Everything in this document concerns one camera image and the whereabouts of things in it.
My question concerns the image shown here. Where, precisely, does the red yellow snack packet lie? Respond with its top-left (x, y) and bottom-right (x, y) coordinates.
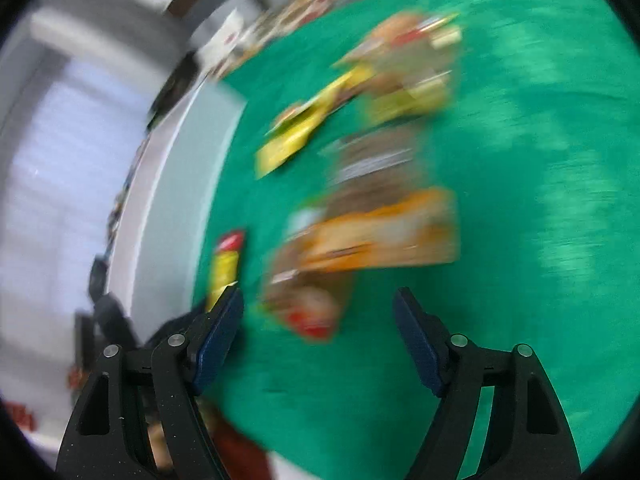
top-left (205, 230), bottom-right (248, 313)

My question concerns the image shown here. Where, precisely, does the dark brown snack packet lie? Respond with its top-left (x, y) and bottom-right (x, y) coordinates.
top-left (320, 127), bottom-right (426, 193)

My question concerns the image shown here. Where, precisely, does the green cloth mat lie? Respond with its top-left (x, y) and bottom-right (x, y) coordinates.
top-left (192, 0), bottom-right (640, 480)

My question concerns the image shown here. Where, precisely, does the orange snack packet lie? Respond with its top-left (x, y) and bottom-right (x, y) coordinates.
top-left (285, 187), bottom-right (461, 273)

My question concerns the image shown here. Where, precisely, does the dark red cloth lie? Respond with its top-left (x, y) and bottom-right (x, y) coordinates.
top-left (200, 400), bottom-right (273, 480)

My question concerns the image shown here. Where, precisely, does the white paper bag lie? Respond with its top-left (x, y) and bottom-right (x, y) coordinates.
top-left (200, 10), bottom-right (246, 81)

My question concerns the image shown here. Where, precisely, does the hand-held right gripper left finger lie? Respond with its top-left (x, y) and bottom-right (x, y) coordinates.
top-left (55, 284), bottom-right (246, 480)

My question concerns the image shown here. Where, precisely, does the yellow green snack packet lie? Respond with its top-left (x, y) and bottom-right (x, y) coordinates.
top-left (360, 72), bottom-right (453, 128)

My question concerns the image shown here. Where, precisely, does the pile of assorted goods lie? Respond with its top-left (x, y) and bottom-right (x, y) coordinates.
top-left (215, 0), bottom-right (591, 78)

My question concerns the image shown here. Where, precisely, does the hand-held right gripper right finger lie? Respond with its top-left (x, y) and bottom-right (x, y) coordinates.
top-left (392, 287), bottom-right (583, 480)

